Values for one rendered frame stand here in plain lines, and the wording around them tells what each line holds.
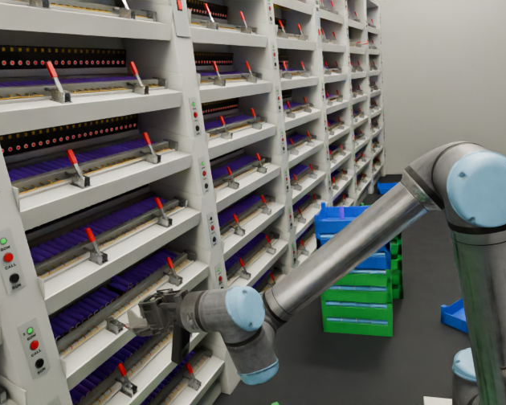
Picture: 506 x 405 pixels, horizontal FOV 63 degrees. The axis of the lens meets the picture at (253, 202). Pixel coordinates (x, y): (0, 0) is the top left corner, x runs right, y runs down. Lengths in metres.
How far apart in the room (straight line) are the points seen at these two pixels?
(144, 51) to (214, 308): 0.86
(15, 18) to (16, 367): 0.68
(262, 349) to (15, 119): 0.68
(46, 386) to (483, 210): 0.92
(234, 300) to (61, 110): 0.55
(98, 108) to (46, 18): 0.21
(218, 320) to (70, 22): 0.73
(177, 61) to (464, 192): 0.91
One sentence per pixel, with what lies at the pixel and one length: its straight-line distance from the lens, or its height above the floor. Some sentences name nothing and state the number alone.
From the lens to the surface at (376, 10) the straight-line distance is 4.70.
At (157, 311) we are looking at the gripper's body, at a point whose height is 0.65.
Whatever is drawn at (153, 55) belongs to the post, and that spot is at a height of 1.24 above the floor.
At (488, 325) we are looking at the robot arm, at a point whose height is 0.64.
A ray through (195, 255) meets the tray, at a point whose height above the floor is 0.58.
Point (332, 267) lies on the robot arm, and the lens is 0.95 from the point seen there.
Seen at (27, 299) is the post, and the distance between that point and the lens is 0.97.
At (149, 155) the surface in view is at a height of 0.95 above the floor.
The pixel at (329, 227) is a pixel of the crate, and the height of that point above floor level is 0.50.
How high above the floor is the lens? 1.11
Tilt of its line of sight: 15 degrees down
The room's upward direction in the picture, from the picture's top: 7 degrees counter-clockwise
